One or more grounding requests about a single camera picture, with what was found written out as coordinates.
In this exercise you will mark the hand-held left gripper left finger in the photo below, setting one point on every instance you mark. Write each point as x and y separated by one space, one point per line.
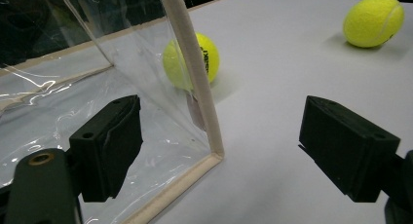
104 146

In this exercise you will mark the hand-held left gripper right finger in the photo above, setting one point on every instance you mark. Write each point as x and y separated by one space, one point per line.
347 146

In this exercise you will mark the clear bag with beige trim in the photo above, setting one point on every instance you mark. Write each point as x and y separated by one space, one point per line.
195 71

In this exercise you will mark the yellow tennis ball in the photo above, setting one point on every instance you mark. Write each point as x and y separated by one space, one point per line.
212 65
373 21

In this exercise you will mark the white table cover sheet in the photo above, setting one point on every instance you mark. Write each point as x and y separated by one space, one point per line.
276 87

